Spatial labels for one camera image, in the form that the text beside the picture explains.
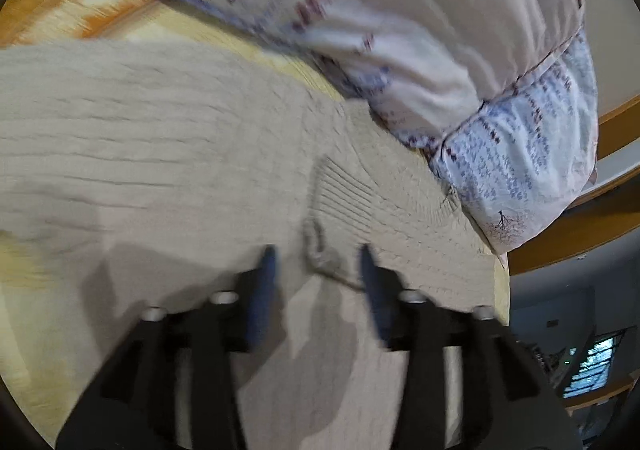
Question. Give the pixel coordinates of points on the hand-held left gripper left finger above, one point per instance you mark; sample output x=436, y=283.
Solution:
x=262, y=297

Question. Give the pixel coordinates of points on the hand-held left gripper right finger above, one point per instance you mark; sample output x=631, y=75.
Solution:
x=375, y=302

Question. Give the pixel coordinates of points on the beige knitted sweater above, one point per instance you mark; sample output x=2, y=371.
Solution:
x=150, y=130

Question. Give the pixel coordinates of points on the wooden bed headboard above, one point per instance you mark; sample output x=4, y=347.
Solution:
x=575, y=235

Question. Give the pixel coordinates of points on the window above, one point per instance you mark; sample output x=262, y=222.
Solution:
x=590, y=367

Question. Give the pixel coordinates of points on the pink and blue floral pillow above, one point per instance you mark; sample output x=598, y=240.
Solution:
x=400, y=5

